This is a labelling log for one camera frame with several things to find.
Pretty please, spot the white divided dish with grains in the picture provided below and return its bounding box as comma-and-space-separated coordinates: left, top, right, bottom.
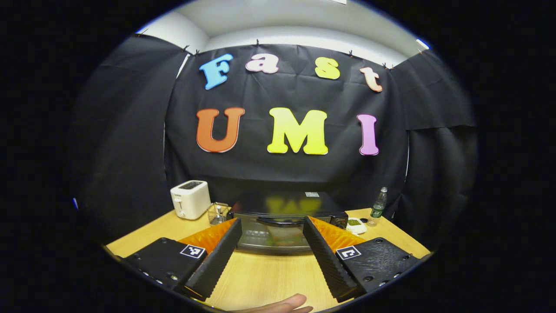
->
345, 217, 367, 235

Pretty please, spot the white toaster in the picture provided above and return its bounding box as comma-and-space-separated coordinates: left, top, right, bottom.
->
170, 180, 212, 220

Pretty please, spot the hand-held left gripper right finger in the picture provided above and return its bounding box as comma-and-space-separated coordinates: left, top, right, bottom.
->
303, 216, 423, 303

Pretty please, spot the metal wire basket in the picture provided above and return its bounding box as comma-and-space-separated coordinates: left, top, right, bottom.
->
208, 202, 233, 226

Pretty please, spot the black backdrop cloth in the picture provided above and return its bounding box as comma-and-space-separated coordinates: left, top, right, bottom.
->
69, 35, 478, 246

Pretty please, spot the black electric oven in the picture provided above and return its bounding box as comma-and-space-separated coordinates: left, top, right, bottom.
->
232, 190, 349, 255

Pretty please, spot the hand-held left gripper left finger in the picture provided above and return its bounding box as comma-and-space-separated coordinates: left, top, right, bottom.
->
124, 217, 243, 301

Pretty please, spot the clear plastic water bottle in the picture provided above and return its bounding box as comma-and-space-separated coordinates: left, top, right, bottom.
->
367, 187, 388, 226

